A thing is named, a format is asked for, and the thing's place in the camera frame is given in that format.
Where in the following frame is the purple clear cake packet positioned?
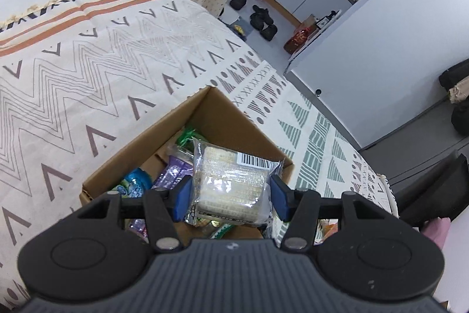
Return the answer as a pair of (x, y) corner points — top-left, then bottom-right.
(127, 145), (193, 240)

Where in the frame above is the clear wafer cracker packet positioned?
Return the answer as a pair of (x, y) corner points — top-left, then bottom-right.
(186, 139), (284, 226)

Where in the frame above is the blue candy snack packet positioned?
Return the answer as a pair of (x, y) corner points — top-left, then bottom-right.
(112, 168), (153, 198)

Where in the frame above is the brown cardboard box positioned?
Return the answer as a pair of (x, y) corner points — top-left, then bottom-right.
(83, 87), (293, 252)

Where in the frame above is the green striped cracker packet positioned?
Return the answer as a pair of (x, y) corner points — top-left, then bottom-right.
(176, 126), (207, 153)

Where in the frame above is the pink cloth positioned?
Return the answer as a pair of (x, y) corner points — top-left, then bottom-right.
(420, 218), (451, 249)

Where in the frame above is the white cabinet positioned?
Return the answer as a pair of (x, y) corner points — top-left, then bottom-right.
(286, 0), (468, 149)

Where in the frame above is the patterned bed blanket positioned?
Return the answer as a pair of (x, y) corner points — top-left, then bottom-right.
(1, 0), (397, 310)

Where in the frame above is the red beverage bottle pack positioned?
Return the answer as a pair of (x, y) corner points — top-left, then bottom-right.
(283, 23), (317, 55)

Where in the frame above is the black slippers pile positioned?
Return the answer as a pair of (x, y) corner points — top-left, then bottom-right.
(250, 5), (278, 41)

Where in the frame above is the black clothing pile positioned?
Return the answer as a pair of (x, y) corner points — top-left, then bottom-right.
(439, 59), (469, 137)

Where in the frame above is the single black slipper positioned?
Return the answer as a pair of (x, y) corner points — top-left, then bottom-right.
(229, 0), (247, 11)

